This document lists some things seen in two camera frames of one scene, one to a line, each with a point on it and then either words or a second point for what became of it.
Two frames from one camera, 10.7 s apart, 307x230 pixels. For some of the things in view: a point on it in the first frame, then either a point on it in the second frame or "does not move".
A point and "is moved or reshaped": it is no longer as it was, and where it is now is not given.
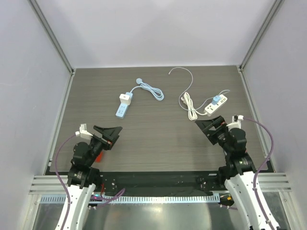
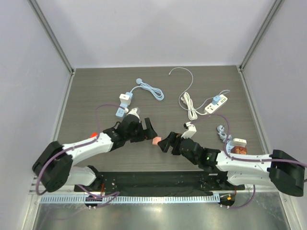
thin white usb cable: (179, 98) does not move
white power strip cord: (192, 111) does not move
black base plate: (161, 181) does not move
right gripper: (214, 132) -> (174, 144)
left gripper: (112, 136) -> (150, 133)
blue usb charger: (215, 99) does not move
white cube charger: (124, 99) does not move
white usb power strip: (211, 107) does not move
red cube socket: (99, 157) is moved or reshaped
